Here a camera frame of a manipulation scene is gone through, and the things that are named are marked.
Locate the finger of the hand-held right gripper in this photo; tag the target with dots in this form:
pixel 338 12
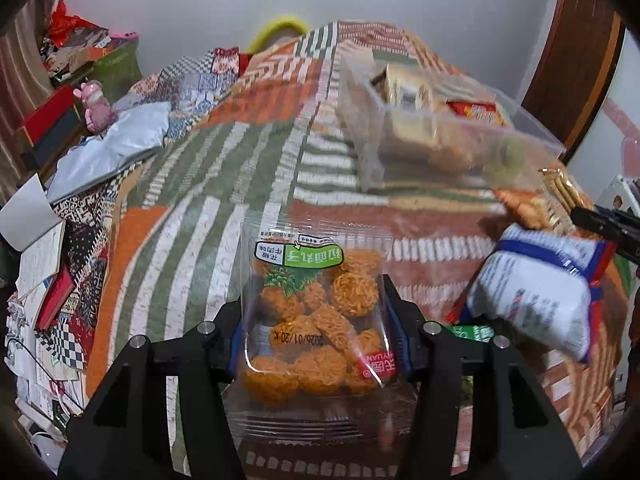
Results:
pixel 605 222

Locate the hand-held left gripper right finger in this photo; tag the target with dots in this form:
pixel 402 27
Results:
pixel 415 345

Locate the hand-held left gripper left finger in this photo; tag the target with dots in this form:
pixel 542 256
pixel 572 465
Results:
pixel 220 340

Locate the clear noodle ball snack packet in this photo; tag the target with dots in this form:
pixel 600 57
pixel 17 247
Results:
pixel 310 310

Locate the white blue snack packet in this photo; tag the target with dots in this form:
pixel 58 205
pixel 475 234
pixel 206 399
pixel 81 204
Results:
pixel 535 290

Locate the clear plastic container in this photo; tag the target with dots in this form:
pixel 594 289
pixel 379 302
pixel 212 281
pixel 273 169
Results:
pixel 362 110

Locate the white appliance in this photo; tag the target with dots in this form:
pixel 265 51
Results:
pixel 625 190

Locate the clear cracker packet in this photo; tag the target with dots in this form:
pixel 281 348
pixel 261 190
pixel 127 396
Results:
pixel 562 195

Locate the green clear snack packet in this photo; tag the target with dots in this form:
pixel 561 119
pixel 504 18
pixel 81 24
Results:
pixel 470 333

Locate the orange snack packet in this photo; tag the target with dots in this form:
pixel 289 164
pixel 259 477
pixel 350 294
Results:
pixel 522 207

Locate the white sliding wardrobe door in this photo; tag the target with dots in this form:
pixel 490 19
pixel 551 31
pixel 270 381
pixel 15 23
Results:
pixel 620 125

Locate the dull green snack packet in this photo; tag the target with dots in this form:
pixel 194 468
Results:
pixel 509 156

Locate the patchwork blanket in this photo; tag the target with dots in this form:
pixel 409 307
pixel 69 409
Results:
pixel 200 220

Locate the black white patterned cloth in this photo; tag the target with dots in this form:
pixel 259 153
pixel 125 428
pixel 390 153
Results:
pixel 87 270

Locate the wooden door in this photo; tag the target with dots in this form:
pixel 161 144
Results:
pixel 575 60

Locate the red book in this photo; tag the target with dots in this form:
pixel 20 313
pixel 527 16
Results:
pixel 55 300

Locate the red snack packet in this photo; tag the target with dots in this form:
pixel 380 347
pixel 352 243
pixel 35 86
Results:
pixel 475 111

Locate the open lined notebook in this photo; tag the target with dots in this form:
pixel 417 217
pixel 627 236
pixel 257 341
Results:
pixel 42 260

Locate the beige snack packet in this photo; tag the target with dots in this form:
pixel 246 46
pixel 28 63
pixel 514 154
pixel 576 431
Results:
pixel 405 110

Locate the white notebook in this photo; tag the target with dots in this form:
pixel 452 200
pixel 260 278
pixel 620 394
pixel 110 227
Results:
pixel 25 215

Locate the checkered patchwork cloth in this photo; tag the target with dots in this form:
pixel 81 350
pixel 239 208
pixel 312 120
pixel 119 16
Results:
pixel 200 85

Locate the pink toy figure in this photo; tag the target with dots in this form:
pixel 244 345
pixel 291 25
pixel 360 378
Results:
pixel 97 110

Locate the red box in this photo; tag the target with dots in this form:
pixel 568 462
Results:
pixel 50 112

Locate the green storage box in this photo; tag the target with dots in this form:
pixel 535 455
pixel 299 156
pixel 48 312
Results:
pixel 117 67

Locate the pile of cloths and papers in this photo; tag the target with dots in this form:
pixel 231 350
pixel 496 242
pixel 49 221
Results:
pixel 75 55

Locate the yellow hoop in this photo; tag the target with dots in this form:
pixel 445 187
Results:
pixel 280 22

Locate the striped curtain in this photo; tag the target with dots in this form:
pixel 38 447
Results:
pixel 20 75

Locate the red plastic bag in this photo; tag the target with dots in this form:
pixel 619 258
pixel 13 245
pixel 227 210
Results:
pixel 65 22

